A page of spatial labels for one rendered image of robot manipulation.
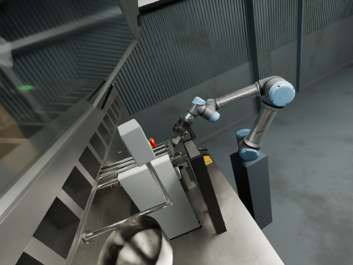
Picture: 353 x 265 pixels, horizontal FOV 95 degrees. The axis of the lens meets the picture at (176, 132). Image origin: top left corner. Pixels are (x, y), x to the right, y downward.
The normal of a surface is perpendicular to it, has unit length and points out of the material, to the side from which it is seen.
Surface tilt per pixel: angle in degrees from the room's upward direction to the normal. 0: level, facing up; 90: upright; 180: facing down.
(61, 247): 0
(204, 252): 0
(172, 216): 90
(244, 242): 0
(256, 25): 90
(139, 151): 90
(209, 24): 90
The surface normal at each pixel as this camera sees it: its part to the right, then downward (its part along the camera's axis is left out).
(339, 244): -0.32, -0.82
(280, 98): -0.18, 0.43
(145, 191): 0.19, 0.43
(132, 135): 0.42, 0.32
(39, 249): 0.93, -0.37
